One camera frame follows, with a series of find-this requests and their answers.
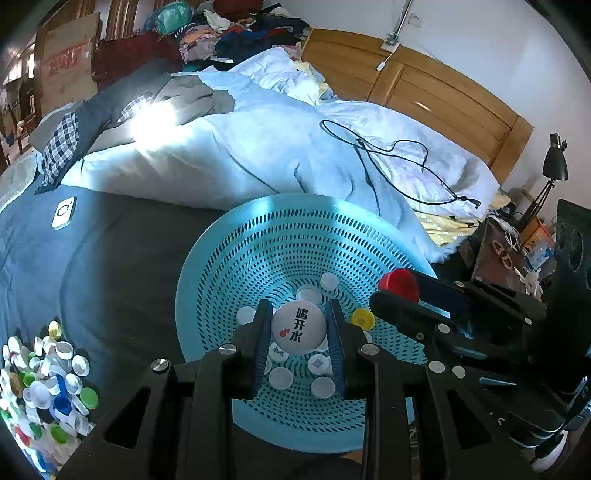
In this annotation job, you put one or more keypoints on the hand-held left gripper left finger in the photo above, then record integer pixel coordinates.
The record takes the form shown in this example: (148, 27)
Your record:
(259, 350)

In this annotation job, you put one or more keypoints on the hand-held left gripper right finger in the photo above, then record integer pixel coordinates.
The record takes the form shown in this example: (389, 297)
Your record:
(338, 350)

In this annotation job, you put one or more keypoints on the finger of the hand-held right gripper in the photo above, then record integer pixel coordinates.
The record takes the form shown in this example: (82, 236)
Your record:
(443, 295)
(401, 311)

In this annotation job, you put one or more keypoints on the red bottle cap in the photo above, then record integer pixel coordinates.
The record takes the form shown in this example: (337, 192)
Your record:
(399, 284)

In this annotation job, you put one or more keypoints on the cluster of sorted bottle caps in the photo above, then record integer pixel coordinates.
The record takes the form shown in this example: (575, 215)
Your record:
(279, 378)

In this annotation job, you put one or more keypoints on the large white printed lid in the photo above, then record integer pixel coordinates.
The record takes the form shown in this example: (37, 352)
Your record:
(298, 327)

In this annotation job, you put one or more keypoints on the blue perforated plastic colander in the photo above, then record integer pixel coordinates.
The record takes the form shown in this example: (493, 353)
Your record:
(277, 240)

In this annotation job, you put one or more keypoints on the pile of mixed bottle caps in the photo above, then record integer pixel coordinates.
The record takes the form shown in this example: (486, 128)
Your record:
(46, 392)

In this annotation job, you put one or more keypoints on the dark wooden nightstand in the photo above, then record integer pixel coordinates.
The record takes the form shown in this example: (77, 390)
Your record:
(494, 258)

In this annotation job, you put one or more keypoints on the yellow bedsheet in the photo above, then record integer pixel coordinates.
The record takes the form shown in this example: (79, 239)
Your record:
(443, 221)

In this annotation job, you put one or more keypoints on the orange box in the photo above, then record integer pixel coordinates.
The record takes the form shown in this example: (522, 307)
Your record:
(538, 233)

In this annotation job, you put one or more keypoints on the black desk lamp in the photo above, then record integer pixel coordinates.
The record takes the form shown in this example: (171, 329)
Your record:
(554, 161)

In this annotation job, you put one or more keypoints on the white duvet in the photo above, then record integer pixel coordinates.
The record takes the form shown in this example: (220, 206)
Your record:
(254, 152)

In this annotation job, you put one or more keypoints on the wooden headboard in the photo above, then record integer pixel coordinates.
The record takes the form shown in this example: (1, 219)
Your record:
(438, 83)

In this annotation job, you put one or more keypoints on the white charger plug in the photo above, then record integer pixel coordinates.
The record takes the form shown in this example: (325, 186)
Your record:
(381, 66)

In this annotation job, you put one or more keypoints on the small white flat device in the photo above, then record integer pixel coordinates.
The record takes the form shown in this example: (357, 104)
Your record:
(63, 213)

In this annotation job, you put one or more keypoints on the dark jacket with plaid lining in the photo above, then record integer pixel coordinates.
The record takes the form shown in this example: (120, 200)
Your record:
(184, 92)

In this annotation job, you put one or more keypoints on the white pillow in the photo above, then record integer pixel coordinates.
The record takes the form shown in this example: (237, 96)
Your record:
(14, 177)

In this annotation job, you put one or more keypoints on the heap of clothes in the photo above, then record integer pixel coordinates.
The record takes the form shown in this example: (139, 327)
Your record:
(240, 32)

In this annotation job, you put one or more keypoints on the dark red cloth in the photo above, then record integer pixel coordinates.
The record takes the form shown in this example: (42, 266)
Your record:
(129, 55)

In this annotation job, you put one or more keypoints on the teal plastic bag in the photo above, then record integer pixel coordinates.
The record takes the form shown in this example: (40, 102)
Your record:
(173, 18)

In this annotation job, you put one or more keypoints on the cardboard box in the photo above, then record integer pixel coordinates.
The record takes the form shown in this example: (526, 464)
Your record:
(64, 60)

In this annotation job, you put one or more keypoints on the white wall socket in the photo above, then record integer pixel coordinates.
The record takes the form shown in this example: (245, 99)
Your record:
(390, 44)

